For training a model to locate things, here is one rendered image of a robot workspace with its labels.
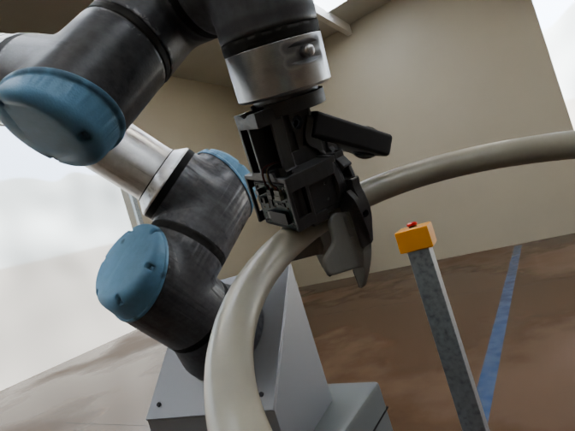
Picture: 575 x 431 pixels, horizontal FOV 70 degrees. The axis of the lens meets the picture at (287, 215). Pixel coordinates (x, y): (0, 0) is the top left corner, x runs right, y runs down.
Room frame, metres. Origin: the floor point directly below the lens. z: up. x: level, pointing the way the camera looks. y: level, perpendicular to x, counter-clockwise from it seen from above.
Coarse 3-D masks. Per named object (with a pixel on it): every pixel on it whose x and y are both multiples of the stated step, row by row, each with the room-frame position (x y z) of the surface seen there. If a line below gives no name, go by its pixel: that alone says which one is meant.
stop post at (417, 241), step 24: (408, 240) 1.47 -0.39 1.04; (432, 240) 1.45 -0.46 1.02; (432, 264) 1.46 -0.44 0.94; (432, 288) 1.47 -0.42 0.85; (432, 312) 1.49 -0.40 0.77; (456, 336) 1.46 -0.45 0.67; (456, 360) 1.47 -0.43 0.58; (456, 384) 1.48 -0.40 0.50; (456, 408) 1.49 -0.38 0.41; (480, 408) 1.48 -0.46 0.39
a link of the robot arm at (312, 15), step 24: (192, 0) 0.34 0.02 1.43; (216, 0) 0.33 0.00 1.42; (240, 0) 0.32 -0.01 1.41; (264, 0) 0.31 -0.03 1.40; (288, 0) 0.32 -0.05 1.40; (312, 0) 0.34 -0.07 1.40; (216, 24) 0.34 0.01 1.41; (240, 24) 0.32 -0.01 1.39; (264, 24) 0.32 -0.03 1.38; (288, 24) 0.33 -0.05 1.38; (312, 24) 0.34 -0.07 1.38; (240, 48) 0.33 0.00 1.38
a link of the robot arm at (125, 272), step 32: (160, 224) 0.69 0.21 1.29; (128, 256) 0.65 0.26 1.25; (160, 256) 0.63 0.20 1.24; (192, 256) 0.67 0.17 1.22; (96, 288) 0.66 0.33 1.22; (128, 288) 0.61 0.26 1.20; (160, 288) 0.62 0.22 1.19; (192, 288) 0.67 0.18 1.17; (128, 320) 0.64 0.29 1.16; (160, 320) 0.65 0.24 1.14; (192, 320) 0.68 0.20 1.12
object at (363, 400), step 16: (336, 384) 0.93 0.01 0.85; (352, 384) 0.90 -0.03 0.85; (368, 384) 0.88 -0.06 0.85; (336, 400) 0.85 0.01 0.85; (352, 400) 0.83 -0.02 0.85; (368, 400) 0.82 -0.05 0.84; (336, 416) 0.78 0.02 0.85; (352, 416) 0.77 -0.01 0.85; (368, 416) 0.81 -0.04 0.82; (384, 416) 0.86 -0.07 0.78
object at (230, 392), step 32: (448, 160) 0.46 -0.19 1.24; (480, 160) 0.45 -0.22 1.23; (512, 160) 0.44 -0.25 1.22; (544, 160) 0.44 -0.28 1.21; (384, 192) 0.45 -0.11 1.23; (320, 224) 0.41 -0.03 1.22; (256, 256) 0.35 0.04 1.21; (288, 256) 0.37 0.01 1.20; (256, 288) 0.31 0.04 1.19; (224, 320) 0.27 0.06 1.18; (256, 320) 0.29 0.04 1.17; (224, 352) 0.24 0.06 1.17; (224, 384) 0.22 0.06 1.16; (256, 384) 0.23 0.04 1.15; (224, 416) 0.20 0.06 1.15; (256, 416) 0.20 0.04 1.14
